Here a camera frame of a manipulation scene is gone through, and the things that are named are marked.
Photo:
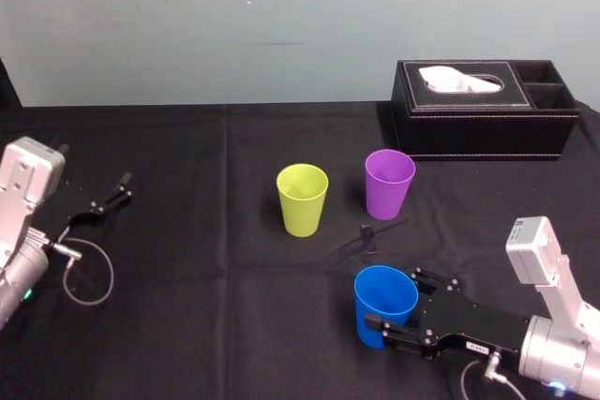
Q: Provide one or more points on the purple plastic cup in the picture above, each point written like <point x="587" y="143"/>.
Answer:
<point x="386" y="201"/>

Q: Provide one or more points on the thin black stick tool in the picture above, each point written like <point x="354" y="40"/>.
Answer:
<point x="367" y="234"/>

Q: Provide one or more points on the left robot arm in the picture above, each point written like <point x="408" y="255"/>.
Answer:
<point x="21" y="184"/>

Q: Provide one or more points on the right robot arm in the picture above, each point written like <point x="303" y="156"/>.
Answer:
<point x="553" y="353"/>

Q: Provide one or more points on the dark background object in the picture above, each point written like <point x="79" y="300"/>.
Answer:
<point x="8" y="86"/>

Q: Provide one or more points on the white tissue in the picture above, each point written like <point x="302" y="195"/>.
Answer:
<point x="450" y="78"/>

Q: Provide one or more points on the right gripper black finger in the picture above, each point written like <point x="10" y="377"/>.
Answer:
<point x="403" y="336"/>
<point x="438" y="284"/>

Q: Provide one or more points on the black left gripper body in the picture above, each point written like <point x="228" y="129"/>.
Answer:
<point x="70" y="203"/>

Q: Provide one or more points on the blue plastic cup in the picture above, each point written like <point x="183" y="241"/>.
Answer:
<point x="370" y="325"/>

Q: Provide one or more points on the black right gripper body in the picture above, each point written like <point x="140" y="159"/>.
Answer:
<point x="473" y="320"/>

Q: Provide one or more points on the black table cloth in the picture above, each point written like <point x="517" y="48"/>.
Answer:
<point x="187" y="161"/>

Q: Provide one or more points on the black leather tissue box organizer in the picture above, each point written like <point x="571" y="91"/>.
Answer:
<point x="483" y="130"/>

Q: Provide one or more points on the yellow-green plastic cup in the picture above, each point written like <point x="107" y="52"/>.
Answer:
<point x="302" y="215"/>

